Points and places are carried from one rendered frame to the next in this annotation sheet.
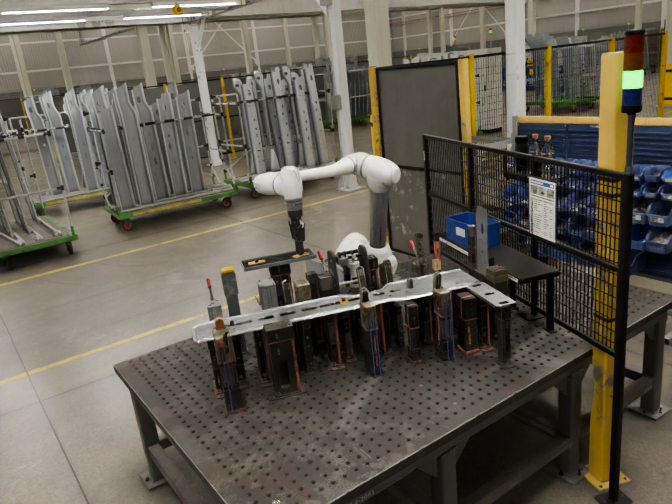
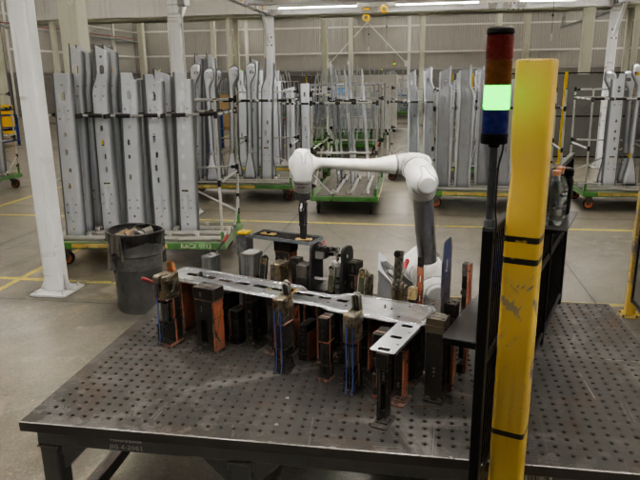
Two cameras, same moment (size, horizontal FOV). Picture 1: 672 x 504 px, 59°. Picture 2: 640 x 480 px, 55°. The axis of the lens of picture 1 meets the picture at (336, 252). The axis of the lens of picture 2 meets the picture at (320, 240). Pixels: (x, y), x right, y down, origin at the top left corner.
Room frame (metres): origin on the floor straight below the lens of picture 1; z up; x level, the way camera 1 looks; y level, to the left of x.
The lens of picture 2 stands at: (0.74, -1.95, 1.96)
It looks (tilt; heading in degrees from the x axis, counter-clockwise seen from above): 15 degrees down; 43
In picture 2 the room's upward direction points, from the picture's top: 1 degrees counter-clockwise
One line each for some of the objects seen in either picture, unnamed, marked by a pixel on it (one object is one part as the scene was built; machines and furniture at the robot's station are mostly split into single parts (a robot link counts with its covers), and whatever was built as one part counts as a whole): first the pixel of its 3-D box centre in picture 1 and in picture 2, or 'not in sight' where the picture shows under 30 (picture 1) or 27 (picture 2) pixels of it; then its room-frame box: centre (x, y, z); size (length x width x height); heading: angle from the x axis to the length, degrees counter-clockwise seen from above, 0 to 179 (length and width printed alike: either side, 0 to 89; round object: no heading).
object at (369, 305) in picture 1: (370, 337); (283, 332); (2.46, -0.11, 0.87); 0.12 x 0.09 x 0.35; 15
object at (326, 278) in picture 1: (328, 309); (307, 299); (2.79, 0.07, 0.89); 0.13 x 0.11 x 0.38; 15
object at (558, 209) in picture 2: (547, 156); (554, 198); (2.89, -1.08, 1.53); 0.06 x 0.06 x 0.20
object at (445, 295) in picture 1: (443, 324); (351, 351); (2.51, -0.46, 0.87); 0.12 x 0.09 x 0.35; 15
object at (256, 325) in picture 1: (340, 303); (287, 291); (2.60, 0.01, 1.00); 1.38 x 0.22 x 0.02; 105
